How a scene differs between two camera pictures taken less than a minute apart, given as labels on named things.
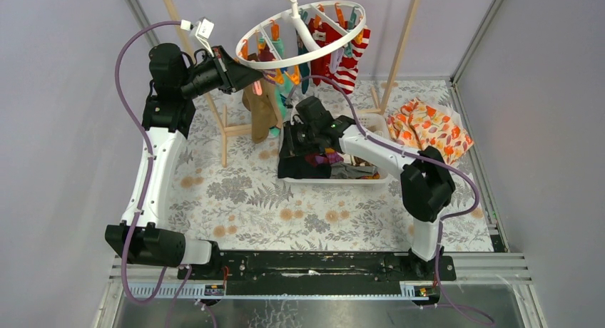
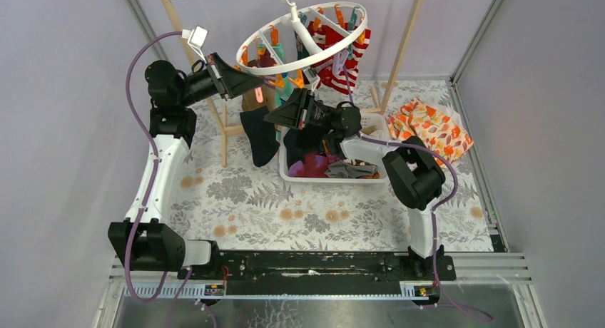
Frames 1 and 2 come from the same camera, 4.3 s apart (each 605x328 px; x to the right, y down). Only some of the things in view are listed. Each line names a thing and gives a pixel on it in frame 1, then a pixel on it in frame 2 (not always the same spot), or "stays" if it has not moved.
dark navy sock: x=297 y=167 -> x=260 y=133
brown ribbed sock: x=262 y=108 stays
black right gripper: x=290 y=147 -> x=295 y=113
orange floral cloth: x=419 y=123 stays
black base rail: x=262 y=267 stays
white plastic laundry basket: x=369 y=123 stays
